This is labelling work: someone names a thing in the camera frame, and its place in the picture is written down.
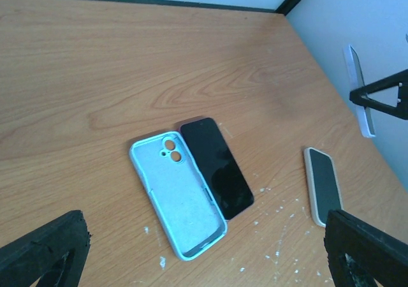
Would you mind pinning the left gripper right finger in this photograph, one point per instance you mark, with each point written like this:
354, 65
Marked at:
362, 255

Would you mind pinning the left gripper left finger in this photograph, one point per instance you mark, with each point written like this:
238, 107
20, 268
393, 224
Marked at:
51, 255

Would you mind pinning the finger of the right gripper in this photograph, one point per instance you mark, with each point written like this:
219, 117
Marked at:
387, 95

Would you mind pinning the light blue phone case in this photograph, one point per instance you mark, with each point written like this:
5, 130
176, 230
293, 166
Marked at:
180, 196

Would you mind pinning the purple phone black screen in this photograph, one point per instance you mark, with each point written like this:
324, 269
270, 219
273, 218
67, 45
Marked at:
218, 166

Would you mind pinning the phone in white case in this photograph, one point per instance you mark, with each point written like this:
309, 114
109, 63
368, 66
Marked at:
323, 185

